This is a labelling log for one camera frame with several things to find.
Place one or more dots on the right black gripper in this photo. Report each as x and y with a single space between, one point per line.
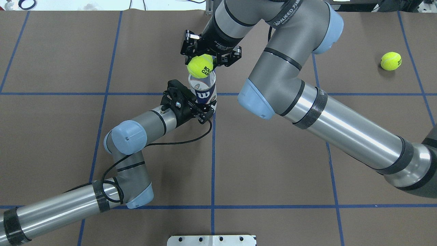
218 41

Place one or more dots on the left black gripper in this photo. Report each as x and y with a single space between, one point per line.
186 113

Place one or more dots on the yellow Wilson tennis ball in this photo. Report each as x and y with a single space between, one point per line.
201 66

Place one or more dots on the clear tennis ball can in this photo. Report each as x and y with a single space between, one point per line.
204 89

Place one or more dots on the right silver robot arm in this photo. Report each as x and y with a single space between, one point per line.
302 28

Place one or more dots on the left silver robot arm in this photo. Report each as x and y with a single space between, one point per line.
60 166

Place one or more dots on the blue tape roll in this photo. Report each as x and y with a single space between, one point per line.
27 5

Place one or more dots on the white camera stand base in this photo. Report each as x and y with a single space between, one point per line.
212 240

